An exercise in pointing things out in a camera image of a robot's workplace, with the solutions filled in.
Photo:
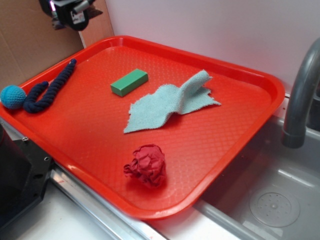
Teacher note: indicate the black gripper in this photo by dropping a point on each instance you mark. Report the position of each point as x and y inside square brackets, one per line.
[73, 14]

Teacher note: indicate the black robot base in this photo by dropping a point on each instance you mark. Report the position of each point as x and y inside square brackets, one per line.
[25, 169]

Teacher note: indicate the brown cardboard panel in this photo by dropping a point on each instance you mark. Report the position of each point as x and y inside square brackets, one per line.
[29, 44]

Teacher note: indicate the green rectangular block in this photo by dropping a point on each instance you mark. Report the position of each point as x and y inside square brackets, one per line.
[129, 82]

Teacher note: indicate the blue crocheted ball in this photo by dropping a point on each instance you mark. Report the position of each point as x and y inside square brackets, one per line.
[13, 97]

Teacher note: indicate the light blue cloth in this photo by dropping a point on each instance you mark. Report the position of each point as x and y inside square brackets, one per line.
[152, 111]

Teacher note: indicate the red plastic tray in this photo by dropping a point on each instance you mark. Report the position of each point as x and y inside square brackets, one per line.
[83, 130]

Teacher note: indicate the crumpled red paper ball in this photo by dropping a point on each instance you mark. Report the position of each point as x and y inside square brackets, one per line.
[148, 166]

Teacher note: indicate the grey faucet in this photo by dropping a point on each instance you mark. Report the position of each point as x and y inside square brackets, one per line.
[303, 110]

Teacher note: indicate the grey sink basin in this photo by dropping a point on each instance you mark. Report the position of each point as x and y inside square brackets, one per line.
[264, 162]

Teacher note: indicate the round sink drain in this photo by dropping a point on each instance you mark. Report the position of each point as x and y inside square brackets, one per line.
[274, 207]

